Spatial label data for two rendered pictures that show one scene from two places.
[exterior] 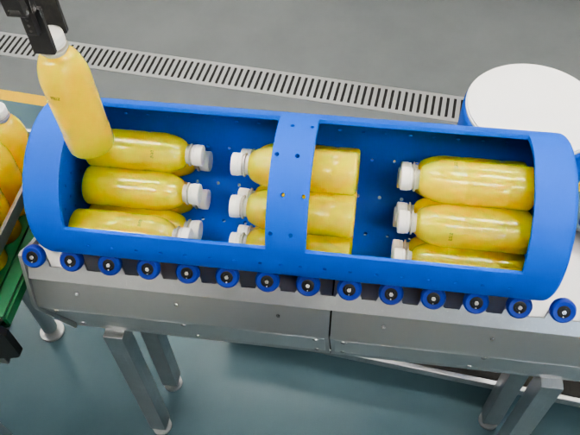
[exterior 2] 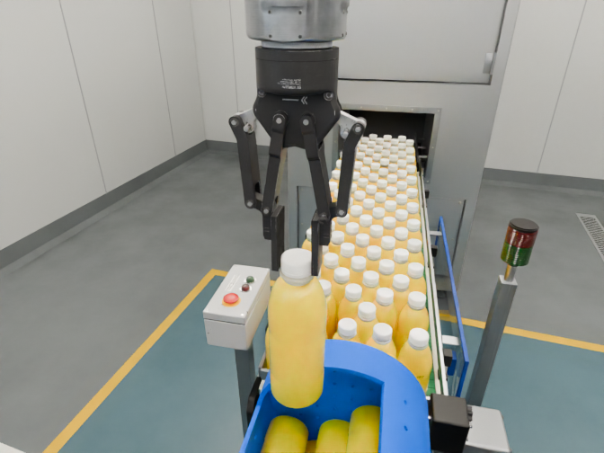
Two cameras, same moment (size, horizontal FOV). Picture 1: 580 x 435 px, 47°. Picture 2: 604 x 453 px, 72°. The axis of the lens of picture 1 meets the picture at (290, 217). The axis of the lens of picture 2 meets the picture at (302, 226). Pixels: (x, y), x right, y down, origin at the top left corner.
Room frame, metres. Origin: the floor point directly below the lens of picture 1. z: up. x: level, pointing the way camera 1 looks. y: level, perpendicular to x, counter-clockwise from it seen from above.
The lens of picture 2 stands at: (0.77, -0.09, 1.71)
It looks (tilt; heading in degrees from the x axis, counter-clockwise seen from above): 28 degrees down; 93
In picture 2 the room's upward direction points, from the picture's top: straight up
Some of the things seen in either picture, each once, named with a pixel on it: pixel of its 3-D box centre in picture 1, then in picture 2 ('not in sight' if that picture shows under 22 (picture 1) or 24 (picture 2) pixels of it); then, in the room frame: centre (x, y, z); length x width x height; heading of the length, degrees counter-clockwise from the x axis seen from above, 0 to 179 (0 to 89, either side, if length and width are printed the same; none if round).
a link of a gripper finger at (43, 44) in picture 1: (37, 30); (278, 238); (0.72, 0.32, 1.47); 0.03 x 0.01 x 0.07; 80
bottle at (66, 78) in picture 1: (73, 97); (297, 333); (0.75, 0.31, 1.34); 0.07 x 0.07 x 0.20
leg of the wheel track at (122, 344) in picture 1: (141, 384); not in sight; (0.75, 0.42, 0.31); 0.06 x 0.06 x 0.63; 81
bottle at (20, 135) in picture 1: (15, 148); (412, 373); (0.98, 0.57, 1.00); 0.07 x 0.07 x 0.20
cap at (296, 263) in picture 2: (50, 38); (297, 262); (0.75, 0.31, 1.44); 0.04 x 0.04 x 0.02
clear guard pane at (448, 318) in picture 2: not in sight; (439, 328); (1.20, 1.05, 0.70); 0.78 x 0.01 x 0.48; 81
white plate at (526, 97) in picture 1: (533, 109); not in sight; (1.00, -0.51, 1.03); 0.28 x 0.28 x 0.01
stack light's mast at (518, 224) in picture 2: not in sight; (516, 253); (1.25, 0.79, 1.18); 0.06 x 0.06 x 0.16
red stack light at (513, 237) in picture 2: not in sight; (520, 235); (1.25, 0.79, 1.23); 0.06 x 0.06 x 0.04
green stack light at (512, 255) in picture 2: not in sight; (516, 251); (1.25, 0.79, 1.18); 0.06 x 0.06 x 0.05
